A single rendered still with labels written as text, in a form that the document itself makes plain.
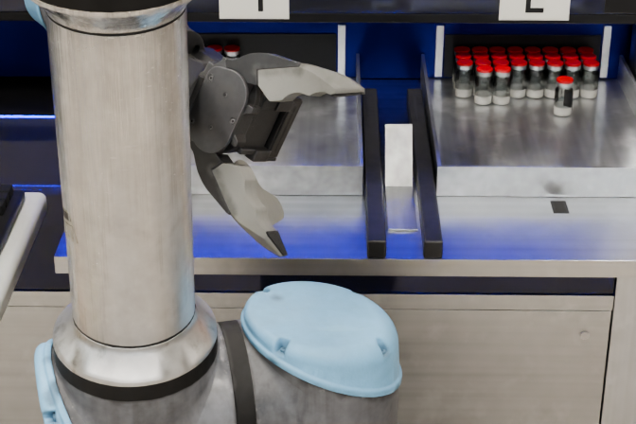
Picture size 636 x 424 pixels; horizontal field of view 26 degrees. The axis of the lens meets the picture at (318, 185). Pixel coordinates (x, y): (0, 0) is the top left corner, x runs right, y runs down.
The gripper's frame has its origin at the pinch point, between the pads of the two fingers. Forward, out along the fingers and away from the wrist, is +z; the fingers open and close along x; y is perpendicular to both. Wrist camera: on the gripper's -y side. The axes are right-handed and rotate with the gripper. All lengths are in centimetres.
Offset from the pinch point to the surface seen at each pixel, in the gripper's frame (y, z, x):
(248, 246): 22.0, -16.2, 17.8
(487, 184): 43.9, -5.3, 4.5
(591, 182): 49.7, 2.8, -0.3
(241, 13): 45, -45, 4
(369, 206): 31.8, -10.8, 10.3
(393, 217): 34.6, -9.2, 10.7
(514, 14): 63, -20, -10
